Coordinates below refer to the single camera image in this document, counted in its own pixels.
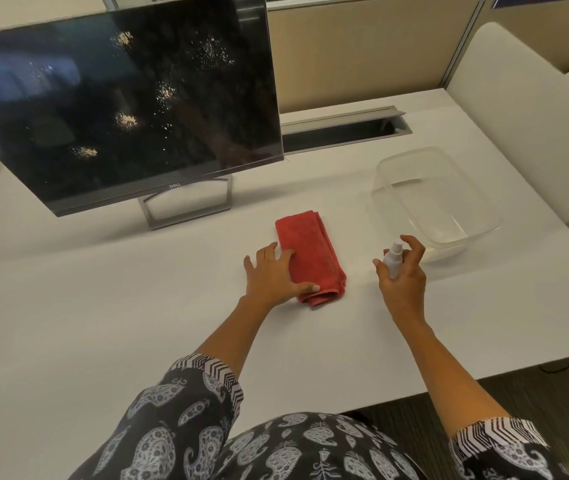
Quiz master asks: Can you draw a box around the person's left hand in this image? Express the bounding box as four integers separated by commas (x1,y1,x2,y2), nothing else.
243,242,321,309

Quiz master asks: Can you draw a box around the person's right hand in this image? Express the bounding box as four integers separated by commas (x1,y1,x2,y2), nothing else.
373,235,428,329

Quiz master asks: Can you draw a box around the small white spray bottle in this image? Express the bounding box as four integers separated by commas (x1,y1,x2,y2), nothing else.
383,241,404,281

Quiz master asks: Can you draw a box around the red cloth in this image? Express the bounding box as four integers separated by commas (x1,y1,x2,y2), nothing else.
275,210,348,310

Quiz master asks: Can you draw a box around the person's right forearm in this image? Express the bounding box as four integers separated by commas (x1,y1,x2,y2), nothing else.
396,319,511,439

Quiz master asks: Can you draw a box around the person's left forearm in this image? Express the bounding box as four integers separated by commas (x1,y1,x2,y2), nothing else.
195,295,276,379

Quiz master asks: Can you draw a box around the clear plastic container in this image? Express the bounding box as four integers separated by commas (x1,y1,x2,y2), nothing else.
370,146,504,264

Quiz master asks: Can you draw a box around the silver monitor stand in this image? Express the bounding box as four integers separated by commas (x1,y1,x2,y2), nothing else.
137,175,234,231

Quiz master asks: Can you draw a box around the black white patterned garment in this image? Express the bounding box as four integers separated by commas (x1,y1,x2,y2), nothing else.
68,353,569,480

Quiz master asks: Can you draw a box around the white chair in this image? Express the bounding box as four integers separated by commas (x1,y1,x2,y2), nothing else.
446,22,569,226

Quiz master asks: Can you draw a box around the black flat computer monitor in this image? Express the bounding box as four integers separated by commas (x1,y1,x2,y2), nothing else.
0,0,285,218

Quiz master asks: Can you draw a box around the beige partition panel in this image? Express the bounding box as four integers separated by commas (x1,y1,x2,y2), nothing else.
266,0,486,115

